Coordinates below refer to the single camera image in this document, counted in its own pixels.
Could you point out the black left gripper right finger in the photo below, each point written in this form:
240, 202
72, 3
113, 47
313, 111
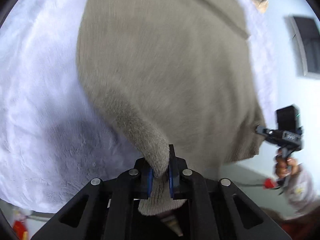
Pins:
218, 209

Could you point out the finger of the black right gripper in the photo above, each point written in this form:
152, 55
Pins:
261, 130

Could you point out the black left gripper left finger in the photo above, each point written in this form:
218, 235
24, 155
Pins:
101, 209

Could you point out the olive knit sweater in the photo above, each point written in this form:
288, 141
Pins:
164, 72

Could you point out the person's right hand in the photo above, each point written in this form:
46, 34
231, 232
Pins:
284, 168

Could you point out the red object on floor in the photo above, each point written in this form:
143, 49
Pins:
19, 224

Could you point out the lavender plush bed blanket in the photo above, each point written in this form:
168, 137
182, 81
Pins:
53, 140

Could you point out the red grip handle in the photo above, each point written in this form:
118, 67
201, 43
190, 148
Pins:
269, 183

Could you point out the dark wall window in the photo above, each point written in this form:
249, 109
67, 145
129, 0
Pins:
304, 39

